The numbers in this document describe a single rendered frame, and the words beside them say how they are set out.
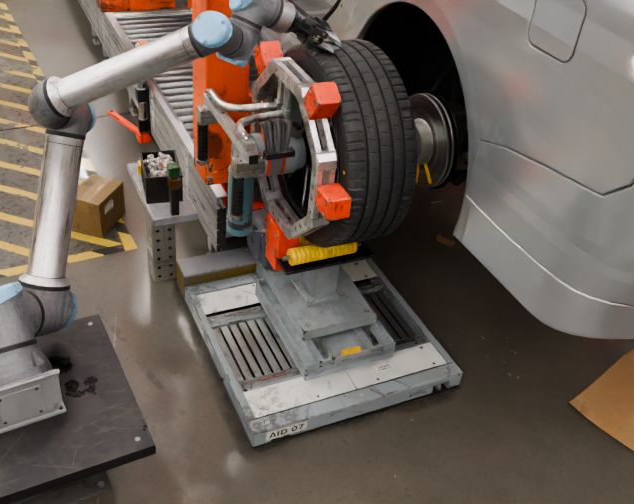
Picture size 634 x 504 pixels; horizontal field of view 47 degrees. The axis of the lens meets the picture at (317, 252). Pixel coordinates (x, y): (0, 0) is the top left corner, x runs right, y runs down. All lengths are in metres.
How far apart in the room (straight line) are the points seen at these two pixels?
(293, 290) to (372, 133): 0.86
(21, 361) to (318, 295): 1.10
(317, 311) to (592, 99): 1.35
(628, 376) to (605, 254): 1.38
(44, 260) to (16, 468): 0.60
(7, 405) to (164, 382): 0.71
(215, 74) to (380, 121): 0.70
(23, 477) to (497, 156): 1.52
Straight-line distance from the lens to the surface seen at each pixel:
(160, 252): 3.06
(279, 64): 2.29
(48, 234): 2.30
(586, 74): 1.77
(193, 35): 1.95
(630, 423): 2.97
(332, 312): 2.69
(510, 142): 1.98
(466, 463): 2.61
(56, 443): 2.21
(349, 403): 2.58
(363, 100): 2.14
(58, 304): 2.33
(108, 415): 2.25
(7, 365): 2.18
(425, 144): 2.46
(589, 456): 2.80
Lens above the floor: 1.99
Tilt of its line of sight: 36 degrees down
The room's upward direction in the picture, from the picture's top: 7 degrees clockwise
